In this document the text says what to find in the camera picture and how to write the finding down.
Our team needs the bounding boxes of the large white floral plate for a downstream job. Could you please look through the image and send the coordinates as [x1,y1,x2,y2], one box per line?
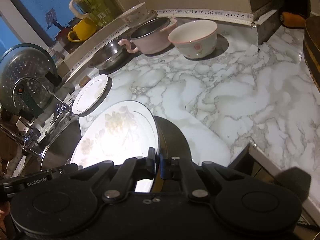
[69,100,160,194]

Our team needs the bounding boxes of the large steel mixing bowl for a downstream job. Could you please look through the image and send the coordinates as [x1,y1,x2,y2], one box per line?
[87,38,129,70]

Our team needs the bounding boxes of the pink steel handled pot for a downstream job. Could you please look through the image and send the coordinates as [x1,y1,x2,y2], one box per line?
[118,17,177,55]

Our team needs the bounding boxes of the steel kitchen sink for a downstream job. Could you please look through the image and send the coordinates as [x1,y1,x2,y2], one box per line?
[23,115,82,172]

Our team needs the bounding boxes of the chrome gooseneck faucet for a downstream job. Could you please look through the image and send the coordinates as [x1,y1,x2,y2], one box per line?
[0,76,73,157]

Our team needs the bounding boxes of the small white rimmed plate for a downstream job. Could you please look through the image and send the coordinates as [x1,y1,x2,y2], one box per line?
[72,74,108,115]

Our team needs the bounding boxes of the glass pot lid green rim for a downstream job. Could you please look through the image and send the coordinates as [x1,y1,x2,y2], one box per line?
[1,43,58,119]

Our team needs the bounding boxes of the brown soap bar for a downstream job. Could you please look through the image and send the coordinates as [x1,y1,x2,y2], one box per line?
[79,75,91,88]

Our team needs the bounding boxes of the black lid stand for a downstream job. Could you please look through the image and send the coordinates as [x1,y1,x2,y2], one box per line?
[44,71,62,87]

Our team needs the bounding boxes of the small floral bowl on tub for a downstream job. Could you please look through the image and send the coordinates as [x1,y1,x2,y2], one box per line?
[119,2,148,27]

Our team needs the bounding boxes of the yellow ceramic mug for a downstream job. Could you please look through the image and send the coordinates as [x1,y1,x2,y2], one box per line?
[67,17,98,43]

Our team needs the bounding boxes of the green glass ice pitcher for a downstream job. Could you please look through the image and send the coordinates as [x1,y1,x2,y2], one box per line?
[69,0,123,28]

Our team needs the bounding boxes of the phone holder outside window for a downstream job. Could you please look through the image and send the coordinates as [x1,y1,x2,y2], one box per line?
[45,8,64,30]

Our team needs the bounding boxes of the round wooden cutting board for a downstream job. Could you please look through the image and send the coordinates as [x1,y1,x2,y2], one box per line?
[303,16,320,89]

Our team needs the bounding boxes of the orange handled black brush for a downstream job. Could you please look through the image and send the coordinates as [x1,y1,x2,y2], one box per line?
[279,0,311,29]

